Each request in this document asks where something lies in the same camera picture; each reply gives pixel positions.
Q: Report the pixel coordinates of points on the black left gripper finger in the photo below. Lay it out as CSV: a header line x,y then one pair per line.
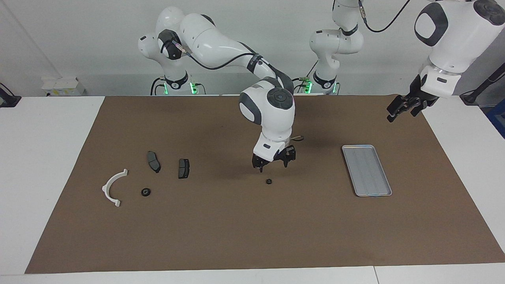
x,y
397,105
417,109

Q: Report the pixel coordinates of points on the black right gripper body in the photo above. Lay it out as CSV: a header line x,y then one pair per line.
x,y
278,155

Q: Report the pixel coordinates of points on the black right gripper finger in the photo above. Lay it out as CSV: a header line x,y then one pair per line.
x,y
290,156
258,162

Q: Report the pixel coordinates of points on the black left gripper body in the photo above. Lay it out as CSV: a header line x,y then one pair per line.
x,y
419,94

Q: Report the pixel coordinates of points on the large black bearing gear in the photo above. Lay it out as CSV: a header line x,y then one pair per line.
x,y
146,192

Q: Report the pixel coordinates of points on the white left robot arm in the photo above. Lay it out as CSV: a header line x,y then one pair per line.
x,y
453,39

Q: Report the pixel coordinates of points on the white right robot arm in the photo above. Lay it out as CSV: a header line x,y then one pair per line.
x,y
272,114

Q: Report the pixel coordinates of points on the silver metal tray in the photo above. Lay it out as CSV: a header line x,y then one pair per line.
x,y
367,169

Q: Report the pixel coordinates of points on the brown table mat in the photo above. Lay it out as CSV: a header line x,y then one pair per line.
x,y
252,221

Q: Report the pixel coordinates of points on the rectangular dark brake pad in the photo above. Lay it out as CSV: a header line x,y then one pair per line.
x,y
183,168

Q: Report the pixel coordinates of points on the blue box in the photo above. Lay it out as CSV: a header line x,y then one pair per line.
x,y
498,122

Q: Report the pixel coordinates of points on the curved dark brake pad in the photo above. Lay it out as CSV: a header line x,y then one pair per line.
x,y
153,161

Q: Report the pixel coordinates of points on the white cardboard box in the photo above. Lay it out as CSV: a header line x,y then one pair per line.
x,y
63,86

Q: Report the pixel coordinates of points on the black clamp stand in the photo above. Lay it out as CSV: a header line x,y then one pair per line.
x,y
8,100

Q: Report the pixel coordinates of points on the white curved plastic bracket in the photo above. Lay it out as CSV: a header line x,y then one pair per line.
x,y
105,188

